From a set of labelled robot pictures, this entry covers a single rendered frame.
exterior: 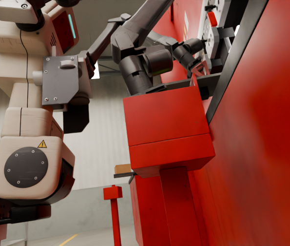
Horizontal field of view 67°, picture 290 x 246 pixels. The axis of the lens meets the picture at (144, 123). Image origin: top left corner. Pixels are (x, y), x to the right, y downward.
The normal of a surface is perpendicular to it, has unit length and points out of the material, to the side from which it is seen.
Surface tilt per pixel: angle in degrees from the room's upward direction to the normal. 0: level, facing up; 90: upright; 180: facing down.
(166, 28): 90
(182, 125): 90
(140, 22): 81
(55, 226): 90
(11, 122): 90
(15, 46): 172
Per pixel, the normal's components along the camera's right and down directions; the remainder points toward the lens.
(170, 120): -0.10, -0.33
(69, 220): 0.12, -0.36
